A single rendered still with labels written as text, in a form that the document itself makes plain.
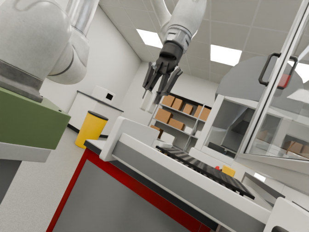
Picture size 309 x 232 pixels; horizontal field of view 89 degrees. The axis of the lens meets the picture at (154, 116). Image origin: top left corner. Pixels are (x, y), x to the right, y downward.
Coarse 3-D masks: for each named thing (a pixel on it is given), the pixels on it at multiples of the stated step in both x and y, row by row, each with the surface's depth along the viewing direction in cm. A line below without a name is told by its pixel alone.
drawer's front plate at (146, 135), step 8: (120, 120) 36; (128, 120) 38; (112, 128) 37; (120, 128) 37; (128, 128) 40; (136, 128) 44; (144, 128) 49; (152, 128) 55; (112, 136) 36; (136, 136) 46; (144, 136) 51; (152, 136) 57; (112, 144) 36; (104, 152) 36; (104, 160) 36; (112, 160) 39
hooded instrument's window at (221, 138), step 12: (228, 108) 120; (240, 108) 117; (252, 108) 114; (216, 120) 121; (228, 120) 118; (240, 120) 115; (216, 132) 119; (228, 132) 116; (240, 132) 114; (204, 144) 120; (216, 144) 118; (228, 144) 115; (228, 156) 113
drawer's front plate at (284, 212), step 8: (280, 200) 21; (280, 208) 21; (288, 208) 19; (296, 208) 18; (272, 216) 22; (280, 216) 20; (288, 216) 18; (296, 216) 17; (304, 216) 16; (272, 224) 21; (280, 224) 19; (288, 224) 18; (296, 224) 17; (304, 224) 16
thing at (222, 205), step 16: (128, 144) 37; (144, 144) 36; (128, 160) 36; (144, 160) 34; (160, 160) 34; (144, 176) 34; (160, 176) 33; (176, 176) 32; (192, 176) 31; (176, 192) 31; (192, 192) 30; (208, 192) 29; (224, 192) 29; (256, 192) 42; (208, 208) 29; (224, 208) 28; (240, 208) 27; (256, 208) 27; (272, 208) 30; (224, 224) 28; (240, 224) 27; (256, 224) 26
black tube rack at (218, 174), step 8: (168, 152) 37; (176, 152) 43; (176, 160) 49; (184, 160) 36; (192, 160) 43; (192, 168) 48; (200, 168) 34; (208, 168) 40; (208, 176) 48; (216, 176) 33; (224, 176) 40; (224, 184) 32; (232, 184) 33; (240, 184) 40; (240, 192) 31; (248, 192) 32
